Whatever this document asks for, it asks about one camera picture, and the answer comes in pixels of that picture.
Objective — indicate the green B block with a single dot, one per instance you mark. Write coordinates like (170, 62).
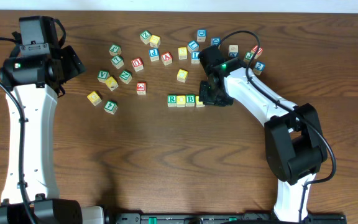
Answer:
(190, 100)

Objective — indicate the green V block left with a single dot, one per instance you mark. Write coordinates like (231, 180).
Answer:
(103, 75)

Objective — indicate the red E block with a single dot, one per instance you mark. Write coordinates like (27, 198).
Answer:
(141, 88)

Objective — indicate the blue L block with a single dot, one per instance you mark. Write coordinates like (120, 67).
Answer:
(193, 46)

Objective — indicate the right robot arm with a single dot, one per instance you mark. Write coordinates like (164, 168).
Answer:
(293, 147)

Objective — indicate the green N block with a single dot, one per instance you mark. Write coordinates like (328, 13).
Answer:
(125, 76)

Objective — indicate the yellow O block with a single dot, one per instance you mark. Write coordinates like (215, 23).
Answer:
(181, 100)
(198, 102)

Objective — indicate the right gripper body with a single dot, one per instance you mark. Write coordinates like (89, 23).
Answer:
(209, 94)

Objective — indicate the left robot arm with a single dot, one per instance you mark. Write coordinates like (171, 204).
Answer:
(31, 194)

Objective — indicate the red M block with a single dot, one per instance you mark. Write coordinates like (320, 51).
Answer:
(257, 51)

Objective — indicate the yellow G block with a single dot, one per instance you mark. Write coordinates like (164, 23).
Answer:
(95, 97)

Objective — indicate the blue D block right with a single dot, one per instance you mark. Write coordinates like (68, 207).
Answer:
(215, 40)

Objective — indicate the green J block left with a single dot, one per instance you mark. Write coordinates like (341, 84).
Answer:
(115, 50)

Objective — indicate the blue d block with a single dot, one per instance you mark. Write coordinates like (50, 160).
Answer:
(215, 40)
(201, 35)

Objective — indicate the blue X block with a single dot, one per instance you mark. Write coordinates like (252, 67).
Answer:
(233, 51)

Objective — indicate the yellow block near Z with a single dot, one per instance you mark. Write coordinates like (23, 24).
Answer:
(155, 41)

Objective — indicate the red U block left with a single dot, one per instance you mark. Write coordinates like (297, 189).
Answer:
(137, 64)

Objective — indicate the green 7 block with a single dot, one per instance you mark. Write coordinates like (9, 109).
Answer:
(117, 62)

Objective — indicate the green 4 block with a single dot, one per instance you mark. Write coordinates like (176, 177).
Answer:
(110, 107)

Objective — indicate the blue D block top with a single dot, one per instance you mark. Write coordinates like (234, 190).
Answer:
(201, 35)

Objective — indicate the red A block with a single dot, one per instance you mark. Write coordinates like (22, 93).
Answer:
(167, 58)

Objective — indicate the yellow K block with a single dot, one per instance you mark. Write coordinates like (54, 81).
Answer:
(111, 83)

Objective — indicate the blue P block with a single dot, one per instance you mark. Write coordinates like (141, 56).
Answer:
(154, 55)

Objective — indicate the green J block right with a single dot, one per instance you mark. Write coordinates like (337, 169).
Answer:
(248, 57)

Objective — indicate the yellow block centre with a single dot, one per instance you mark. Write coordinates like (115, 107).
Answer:
(182, 75)

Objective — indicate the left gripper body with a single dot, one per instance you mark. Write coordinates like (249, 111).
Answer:
(72, 59)

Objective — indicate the green Z block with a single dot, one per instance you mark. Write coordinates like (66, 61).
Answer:
(145, 37)

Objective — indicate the green j block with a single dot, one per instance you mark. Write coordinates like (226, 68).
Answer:
(115, 50)
(248, 57)

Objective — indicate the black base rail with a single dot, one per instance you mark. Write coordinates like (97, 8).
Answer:
(136, 218)

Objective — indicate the yellow S block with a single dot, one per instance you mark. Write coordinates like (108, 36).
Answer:
(182, 53)

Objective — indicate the blue 2 block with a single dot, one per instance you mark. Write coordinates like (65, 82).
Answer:
(258, 68)

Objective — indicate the green R block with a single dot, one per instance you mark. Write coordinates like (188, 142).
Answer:
(172, 101)

